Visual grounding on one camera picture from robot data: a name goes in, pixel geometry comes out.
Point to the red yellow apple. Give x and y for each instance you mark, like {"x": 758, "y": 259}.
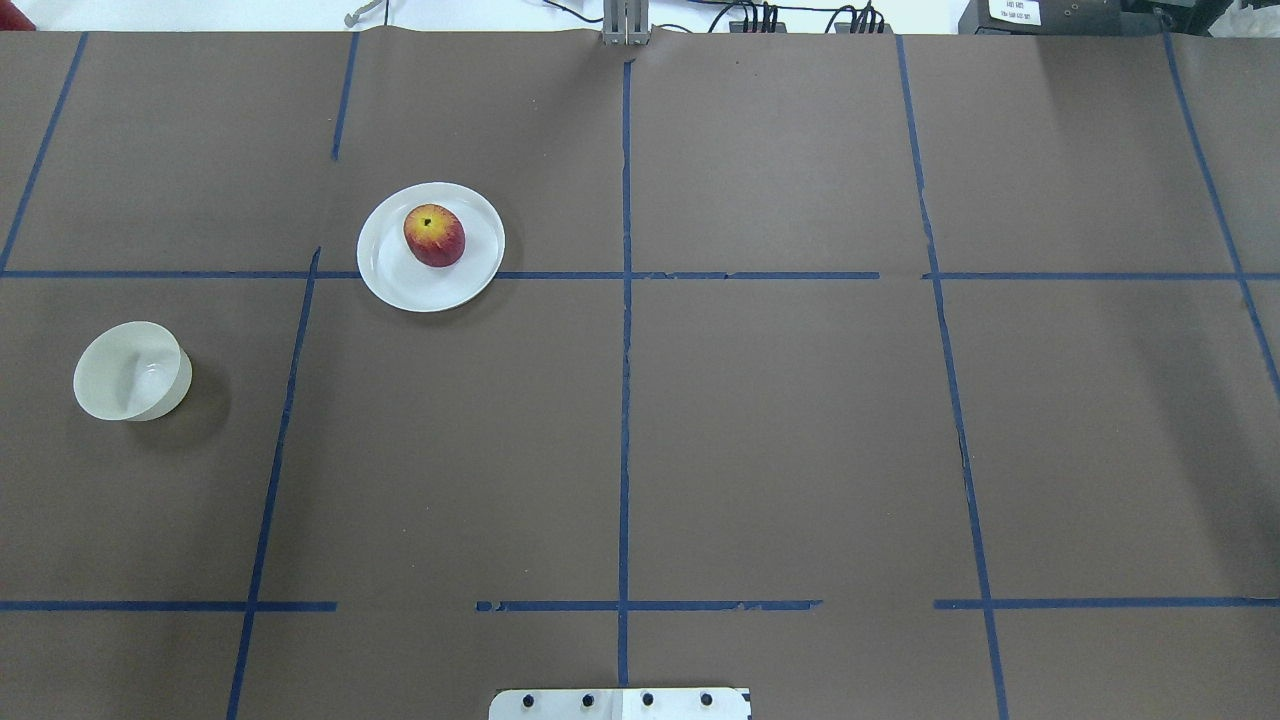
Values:
{"x": 434, "y": 235}

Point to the white round plate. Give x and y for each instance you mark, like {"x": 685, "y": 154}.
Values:
{"x": 397, "y": 276}

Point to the white bowl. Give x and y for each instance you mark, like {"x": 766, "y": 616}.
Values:
{"x": 135, "y": 371}

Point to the brown paper table cover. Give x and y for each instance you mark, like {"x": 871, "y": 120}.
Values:
{"x": 911, "y": 377}

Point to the black electronics box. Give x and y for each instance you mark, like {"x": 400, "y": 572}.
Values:
{"x": 1057, "y": 18}

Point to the aluminium frame post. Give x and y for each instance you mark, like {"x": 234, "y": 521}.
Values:
{"x": 626, "y": 23}

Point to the white camera pole base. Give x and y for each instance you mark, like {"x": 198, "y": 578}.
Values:
{"x": 623, "y": 703}

